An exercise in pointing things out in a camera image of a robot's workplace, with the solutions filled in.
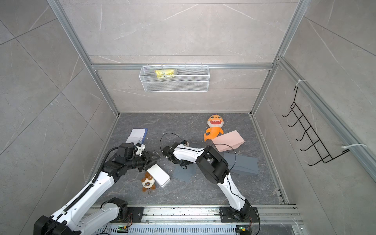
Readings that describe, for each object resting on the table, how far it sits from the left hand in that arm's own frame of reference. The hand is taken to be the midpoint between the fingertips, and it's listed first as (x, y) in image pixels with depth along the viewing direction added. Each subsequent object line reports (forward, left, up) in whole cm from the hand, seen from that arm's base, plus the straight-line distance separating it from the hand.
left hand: (160, 157), depth 77 cm
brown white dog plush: (-9, +8, -13) cm, 18 cm away
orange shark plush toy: (+31, -35, -9) cm, 47 cm away
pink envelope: (+19, -44, -17) cm, 50 cm away
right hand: (+6, -18, -17) cm, 25 cm away
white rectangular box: (-6, +1, -12) cm, 13 cm away
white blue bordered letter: (+28, +23, -18) cm, 40 cm away
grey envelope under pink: (-4, -12, -17) cm, 21 cm away
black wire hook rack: (+2, -73, +16) cm, 75 cm away
